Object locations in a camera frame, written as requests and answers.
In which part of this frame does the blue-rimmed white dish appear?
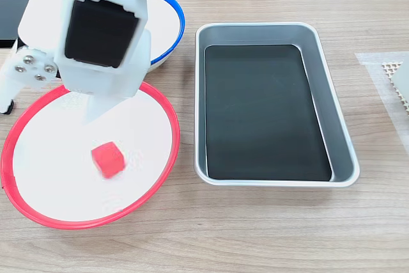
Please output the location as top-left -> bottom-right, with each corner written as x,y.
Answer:
140,0 -> 186,74

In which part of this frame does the black flat device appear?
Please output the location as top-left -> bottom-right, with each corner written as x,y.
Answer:
0,0 -> 63,49

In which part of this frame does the silver metal tray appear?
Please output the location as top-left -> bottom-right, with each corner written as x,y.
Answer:
194,22 -> 361,187

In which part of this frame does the red-rimmed white dish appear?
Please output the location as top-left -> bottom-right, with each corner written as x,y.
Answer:
0,81 -> 181,231

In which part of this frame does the black tray liner mat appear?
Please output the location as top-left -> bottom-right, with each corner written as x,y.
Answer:
204,44 -> 333,182

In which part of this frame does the white mesh mat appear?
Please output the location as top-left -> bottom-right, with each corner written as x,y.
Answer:
382,61 -> 409,116

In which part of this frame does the translucent plastic sheet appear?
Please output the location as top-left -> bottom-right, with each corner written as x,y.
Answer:
354,51 -> 409,159

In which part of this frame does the red cube block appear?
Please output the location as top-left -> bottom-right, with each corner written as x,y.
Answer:
91,141 -> 125,180

